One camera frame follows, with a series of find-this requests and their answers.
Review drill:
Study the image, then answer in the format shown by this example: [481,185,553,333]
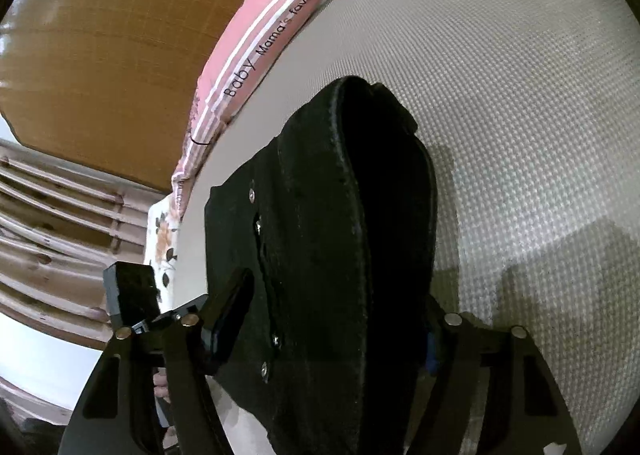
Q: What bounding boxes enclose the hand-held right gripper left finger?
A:
[59,312,236,455]

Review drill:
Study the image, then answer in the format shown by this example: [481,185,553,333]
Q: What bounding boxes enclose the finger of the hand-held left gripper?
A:
[132,267,256,377]

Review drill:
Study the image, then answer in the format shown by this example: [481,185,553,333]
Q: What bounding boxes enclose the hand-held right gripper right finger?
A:
[405,312,584,455]

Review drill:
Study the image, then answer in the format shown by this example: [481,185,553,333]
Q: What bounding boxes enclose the black pants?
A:
[204,76,441,455]

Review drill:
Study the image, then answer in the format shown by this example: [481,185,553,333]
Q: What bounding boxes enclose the person's left hand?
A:
[151,367,174,407]

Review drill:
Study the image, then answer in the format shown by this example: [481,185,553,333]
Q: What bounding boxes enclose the floral bed sheet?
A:
[145,194,184,309]

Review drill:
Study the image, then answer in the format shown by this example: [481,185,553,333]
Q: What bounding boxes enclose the brown wooden headboard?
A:
[0,0,301,197]

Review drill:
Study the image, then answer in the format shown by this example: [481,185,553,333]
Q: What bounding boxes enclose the white textured mattress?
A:
[172,0,640,455]

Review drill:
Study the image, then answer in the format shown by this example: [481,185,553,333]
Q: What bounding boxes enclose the pink striped blanket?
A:
[170,0,401,216]

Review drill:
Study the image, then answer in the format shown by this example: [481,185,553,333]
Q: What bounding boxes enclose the wooden slatted frame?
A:
[0,138,173,351]

